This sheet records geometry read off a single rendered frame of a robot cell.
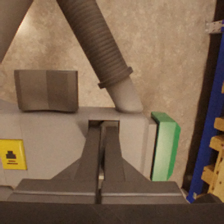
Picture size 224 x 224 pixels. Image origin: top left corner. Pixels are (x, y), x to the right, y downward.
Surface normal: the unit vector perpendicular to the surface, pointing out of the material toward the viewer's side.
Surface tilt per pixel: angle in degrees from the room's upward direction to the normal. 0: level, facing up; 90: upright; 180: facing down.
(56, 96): 39
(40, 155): 22
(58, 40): 0
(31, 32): 0
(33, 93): 5
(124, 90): 10
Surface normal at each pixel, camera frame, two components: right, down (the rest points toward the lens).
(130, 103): 0.27, 0.22
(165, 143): 0.02, 0.29
